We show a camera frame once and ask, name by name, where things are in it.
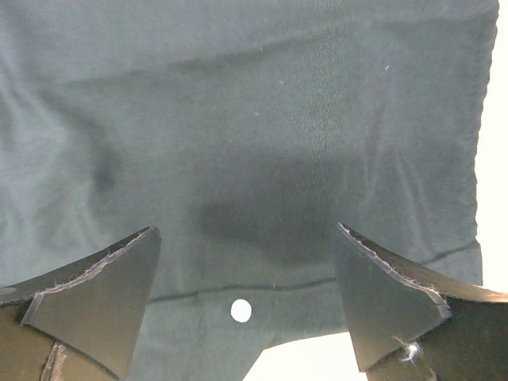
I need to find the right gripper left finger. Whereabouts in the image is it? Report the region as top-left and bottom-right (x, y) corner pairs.
(1, 227), (161, 380)

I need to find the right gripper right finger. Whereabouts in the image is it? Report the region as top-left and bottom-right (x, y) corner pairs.
(335, 224), (507, 381)

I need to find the black long sleeve shirt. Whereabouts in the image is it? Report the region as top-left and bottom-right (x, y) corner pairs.
(1, 1), (499, 380)

